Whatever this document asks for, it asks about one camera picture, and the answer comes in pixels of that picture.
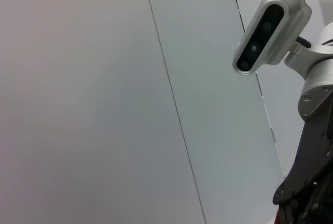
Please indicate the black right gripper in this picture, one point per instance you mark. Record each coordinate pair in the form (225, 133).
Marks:
(314, 151)

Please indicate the silver depth camera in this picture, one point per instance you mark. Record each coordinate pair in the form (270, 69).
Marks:
(262, 31)

